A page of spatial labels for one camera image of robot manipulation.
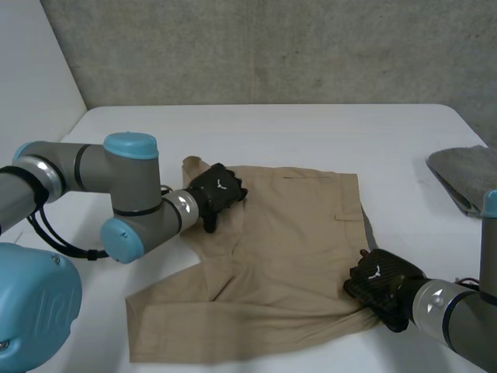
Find black cable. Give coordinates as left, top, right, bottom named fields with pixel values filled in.
left=26, top=205, right=112, bottom=260

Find beige shorts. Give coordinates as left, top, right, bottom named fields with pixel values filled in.
left=124, top=155, right=380, bottom=354

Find grey towel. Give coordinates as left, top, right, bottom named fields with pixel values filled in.
left=426, top=145, right=497, bottom=218

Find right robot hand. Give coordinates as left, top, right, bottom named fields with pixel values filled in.
left=342, top=248, right=426, bottom=333

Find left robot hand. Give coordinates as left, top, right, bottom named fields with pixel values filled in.
left=186, top=163, right=249, bottom=234

